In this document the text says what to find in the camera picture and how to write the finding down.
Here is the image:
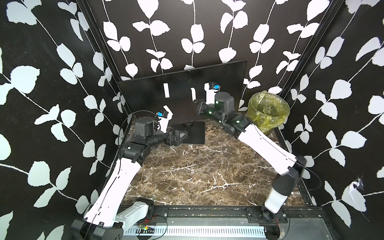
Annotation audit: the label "white sticky note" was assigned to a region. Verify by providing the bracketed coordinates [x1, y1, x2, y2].
[191, 88, 197, 102]
[163, 83, 170, 98]

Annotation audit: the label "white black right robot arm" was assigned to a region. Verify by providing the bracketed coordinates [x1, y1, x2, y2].
[194, 92, 306, 219]

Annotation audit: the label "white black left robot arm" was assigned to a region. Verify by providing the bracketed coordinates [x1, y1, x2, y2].
[71, 113, 188, 240]

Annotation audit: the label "black monitor stand base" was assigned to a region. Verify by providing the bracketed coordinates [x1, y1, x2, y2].
[172, 121, 206, 145]

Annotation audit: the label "black computer monitor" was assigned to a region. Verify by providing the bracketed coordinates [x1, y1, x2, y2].
[118, 60, 247, 126]

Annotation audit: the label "bin with yellow bag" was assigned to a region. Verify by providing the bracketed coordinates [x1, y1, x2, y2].
[246, 91, 290, 136]

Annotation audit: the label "small green circuit board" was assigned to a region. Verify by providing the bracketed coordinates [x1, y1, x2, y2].
[138, 225, 155, 235]

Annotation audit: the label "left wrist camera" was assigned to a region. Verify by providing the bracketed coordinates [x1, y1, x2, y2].
[156, 105, 173, 133]

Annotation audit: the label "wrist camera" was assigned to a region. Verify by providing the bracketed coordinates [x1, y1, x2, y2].
[156, 105, 173, 133]
[204, 82, 220, 105]

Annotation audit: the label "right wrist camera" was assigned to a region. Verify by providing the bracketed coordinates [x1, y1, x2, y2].
[204, 82, 220, 105]

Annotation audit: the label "black mounting rail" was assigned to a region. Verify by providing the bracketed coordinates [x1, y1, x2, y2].
[146, 206, 328, 225]

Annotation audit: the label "white ventilated cable duct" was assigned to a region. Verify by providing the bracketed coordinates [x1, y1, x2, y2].
[124, 226, 266, 239]

